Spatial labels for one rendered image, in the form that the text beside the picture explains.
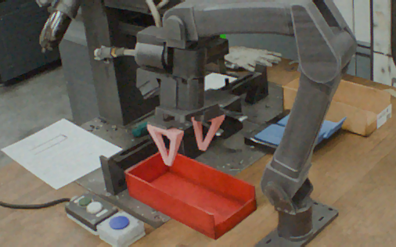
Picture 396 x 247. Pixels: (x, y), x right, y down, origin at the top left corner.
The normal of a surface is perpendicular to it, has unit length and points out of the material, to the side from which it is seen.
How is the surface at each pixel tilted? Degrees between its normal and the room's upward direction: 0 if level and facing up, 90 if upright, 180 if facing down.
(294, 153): 84
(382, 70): 90
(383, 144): 0
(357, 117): 90
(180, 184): 0
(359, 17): 90
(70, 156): 1
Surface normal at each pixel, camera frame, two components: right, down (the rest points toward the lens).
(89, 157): -0.09, -0.88
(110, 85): -0.67, 0.41
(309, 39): -0.49, 0.46
